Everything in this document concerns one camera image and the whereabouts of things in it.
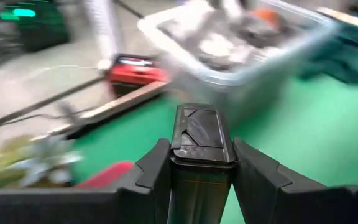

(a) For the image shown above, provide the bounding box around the red and black power station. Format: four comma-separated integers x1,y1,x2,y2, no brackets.
107,54,170,94

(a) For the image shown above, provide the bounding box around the dark green cloth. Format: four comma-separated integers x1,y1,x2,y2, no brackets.
300,21,358,88

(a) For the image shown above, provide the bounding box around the dark equipment with green light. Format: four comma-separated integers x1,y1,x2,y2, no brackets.
0,0,71,52

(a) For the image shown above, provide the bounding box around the black pepper spice tin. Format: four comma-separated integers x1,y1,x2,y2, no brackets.
166,102,239,224

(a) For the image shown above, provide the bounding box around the pink plastic bin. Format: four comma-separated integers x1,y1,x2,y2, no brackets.
76,160,135,189

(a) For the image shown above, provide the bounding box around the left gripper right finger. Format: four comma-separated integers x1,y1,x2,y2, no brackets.
231,136,358,224

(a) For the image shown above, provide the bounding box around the orange cloth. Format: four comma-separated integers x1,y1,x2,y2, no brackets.
252,7,281,27

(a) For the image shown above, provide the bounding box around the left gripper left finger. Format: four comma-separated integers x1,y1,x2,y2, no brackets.
0,138,172,224

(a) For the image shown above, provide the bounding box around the white floor cable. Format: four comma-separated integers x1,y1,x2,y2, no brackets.
26,63,105,75

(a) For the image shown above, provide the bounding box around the white pole with round base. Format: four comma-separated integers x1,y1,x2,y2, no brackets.
84,0,121,71

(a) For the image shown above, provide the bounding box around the small succulent plant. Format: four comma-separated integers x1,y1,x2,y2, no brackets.
0,133,83,190

